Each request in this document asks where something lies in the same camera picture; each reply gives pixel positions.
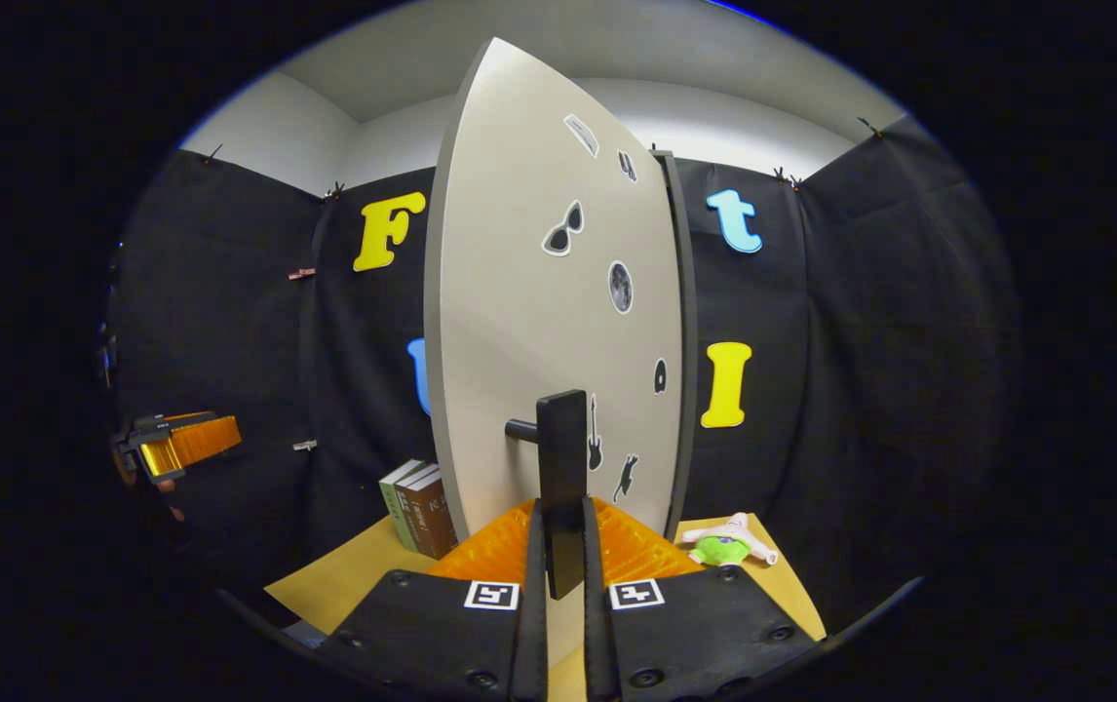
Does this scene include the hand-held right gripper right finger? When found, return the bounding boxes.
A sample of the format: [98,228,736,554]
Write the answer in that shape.
[582,496,819,702]

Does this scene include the beige cabinet door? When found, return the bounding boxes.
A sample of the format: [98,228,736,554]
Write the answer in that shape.
[424,37,686,549]

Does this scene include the black cabinet door handle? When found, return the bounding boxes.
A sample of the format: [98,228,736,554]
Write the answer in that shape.
[505,390,589,601]

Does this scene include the pink green plush toy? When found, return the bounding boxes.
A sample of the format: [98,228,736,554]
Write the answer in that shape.
[680,512,780,569]

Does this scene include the dark grey cabinet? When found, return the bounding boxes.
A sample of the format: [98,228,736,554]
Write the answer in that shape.
[654,149,700,543]

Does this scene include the brown book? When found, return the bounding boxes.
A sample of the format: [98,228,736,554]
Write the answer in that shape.
[393,464,439,558]
[407,468,460,560]

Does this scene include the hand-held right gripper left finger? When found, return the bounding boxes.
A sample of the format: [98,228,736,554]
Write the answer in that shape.
[320,497,548,702]

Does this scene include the black backdrop cloth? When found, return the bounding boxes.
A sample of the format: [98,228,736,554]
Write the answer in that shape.
[105,115,1022,635]

